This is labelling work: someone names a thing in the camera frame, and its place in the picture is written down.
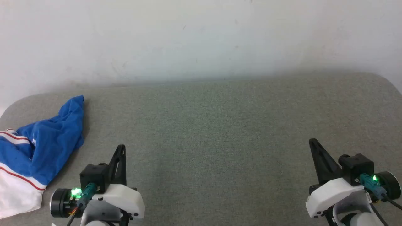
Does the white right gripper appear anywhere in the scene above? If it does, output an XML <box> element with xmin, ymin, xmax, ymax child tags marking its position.
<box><xmin>306</xmin><ymin>138</ymin><xmax>365</xmax><ymax>218</ymax></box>

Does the right teal-plug black cable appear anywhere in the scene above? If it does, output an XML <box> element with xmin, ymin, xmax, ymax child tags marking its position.
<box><xmin>359</xmin><ymin>173</ymin><xmax>402</xmax><ymax>226</ymax></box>

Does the blue white red-striped jersey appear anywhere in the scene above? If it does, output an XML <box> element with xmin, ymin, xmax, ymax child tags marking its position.
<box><xmin>0</xmin><ymin>95</ymin><xmax>85</xmax><ymax>219</ymax></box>

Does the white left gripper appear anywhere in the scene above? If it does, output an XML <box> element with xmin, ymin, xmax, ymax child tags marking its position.
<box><xmin>88</xmin><ymin>144</ymin><xmax>145</xmax><ymax>220</ymax></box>

